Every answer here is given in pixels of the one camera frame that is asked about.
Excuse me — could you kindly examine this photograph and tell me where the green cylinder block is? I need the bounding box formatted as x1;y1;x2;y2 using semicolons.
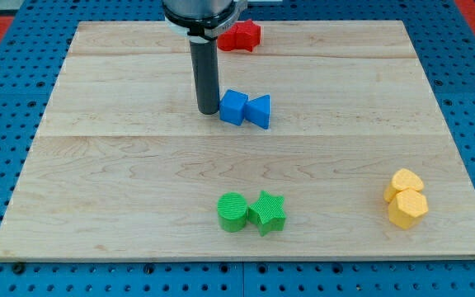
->
217;192;248;233

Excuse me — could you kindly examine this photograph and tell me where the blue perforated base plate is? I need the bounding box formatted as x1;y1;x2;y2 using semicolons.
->
0;1;475;296

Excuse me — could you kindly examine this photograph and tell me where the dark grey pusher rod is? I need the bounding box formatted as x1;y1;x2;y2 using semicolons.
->
189;40;220;115

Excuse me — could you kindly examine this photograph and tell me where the yellow heart block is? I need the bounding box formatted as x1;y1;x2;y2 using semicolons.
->
383;168;425;203

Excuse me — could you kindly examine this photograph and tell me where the red star block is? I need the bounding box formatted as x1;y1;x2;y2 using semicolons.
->
235;19;261;52

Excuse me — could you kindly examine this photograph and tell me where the green star block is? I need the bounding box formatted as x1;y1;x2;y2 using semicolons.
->
247;191;286;237

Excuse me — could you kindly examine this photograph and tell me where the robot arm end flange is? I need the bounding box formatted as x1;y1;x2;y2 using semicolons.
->
162;0;248;44

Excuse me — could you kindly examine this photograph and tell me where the blue cube block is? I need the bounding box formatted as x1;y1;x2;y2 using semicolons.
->
219;89;248;126

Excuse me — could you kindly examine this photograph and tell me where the yellow hexagon block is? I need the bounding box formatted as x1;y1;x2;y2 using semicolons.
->
388;189;429;229

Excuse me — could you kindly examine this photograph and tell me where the blue triangle block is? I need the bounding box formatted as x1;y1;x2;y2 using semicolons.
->
244;95;270;130

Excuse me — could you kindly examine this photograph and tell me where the light wooden board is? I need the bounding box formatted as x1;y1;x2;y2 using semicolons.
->
0;21;475;262

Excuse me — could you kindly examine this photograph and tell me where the red circle block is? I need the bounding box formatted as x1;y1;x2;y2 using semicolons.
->
217;25;238;51

